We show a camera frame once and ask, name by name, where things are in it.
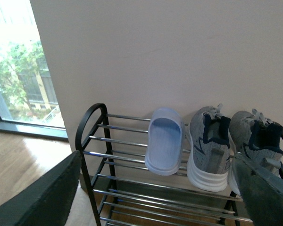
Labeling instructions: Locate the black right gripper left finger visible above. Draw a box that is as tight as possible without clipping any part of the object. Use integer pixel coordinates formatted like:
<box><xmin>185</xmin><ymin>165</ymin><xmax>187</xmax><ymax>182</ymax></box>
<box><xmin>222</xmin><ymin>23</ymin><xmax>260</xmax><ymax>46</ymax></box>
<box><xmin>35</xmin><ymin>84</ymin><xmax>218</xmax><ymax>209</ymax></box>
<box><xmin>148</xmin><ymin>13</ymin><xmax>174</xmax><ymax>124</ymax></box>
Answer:
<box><xmin>0</xmin><ymin>151</ymin><xmax>82</xmax><ymax>226</ymax></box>

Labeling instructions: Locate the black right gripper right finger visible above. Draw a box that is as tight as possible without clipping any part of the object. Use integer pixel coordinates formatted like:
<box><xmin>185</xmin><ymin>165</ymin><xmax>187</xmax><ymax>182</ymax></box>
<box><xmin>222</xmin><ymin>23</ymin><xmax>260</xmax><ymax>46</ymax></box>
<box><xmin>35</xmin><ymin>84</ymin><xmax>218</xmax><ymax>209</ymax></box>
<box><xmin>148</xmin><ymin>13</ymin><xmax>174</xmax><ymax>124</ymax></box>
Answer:
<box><xmin>232</xmin><ymin>153</ymin><xmax>283</xmax><ymax>226</ymax></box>

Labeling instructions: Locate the grey knit sneaker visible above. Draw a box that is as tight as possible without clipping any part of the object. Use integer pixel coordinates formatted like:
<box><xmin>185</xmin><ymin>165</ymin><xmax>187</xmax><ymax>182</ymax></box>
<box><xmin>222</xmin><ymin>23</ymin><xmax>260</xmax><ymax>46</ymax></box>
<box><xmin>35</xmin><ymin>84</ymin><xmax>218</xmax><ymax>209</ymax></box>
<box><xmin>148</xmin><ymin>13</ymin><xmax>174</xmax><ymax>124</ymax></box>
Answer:
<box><xmin>187</xmin><ymin>104</ymin><xmax>231</xmax><ymax>192</ymax></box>
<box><xmin>227</xmin><ymin>108</ymin><xmax>283</xmax><ymax>196</ymax></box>

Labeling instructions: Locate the light blue slide sandal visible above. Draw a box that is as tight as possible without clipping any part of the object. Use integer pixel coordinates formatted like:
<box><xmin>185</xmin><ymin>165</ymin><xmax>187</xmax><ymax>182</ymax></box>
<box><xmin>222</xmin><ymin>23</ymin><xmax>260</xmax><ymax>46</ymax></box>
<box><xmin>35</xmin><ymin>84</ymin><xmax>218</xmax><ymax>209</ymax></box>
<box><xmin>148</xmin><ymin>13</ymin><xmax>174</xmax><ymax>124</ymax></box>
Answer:
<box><xmin>144</xmin><ymin>107</ymin><xmax>185</xmax><ymax>176</ymax></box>

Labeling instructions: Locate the black metal shoe rack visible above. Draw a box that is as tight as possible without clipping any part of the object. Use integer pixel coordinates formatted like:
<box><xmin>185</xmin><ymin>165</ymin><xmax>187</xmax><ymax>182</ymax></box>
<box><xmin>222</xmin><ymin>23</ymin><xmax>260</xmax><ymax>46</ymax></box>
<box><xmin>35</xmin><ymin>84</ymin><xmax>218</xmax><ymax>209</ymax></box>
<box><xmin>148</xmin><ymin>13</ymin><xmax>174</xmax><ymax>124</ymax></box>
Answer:
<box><xmin>75</xmin><ymin>103</ymin><xmax>283</xmax><ymax>226</ymax></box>

